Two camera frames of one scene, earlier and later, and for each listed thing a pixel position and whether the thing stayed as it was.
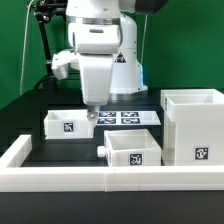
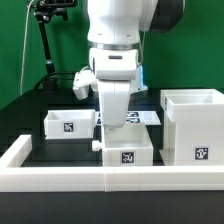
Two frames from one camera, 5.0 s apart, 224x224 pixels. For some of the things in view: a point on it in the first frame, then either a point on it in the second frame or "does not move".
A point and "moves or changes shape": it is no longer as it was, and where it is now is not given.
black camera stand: (43, 11) does not move
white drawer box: (68, 124) does not move
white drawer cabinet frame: (193, 127) does not move
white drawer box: (130, 147) moves or changes shape
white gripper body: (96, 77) -> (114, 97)
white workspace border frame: (15, 178) does not move
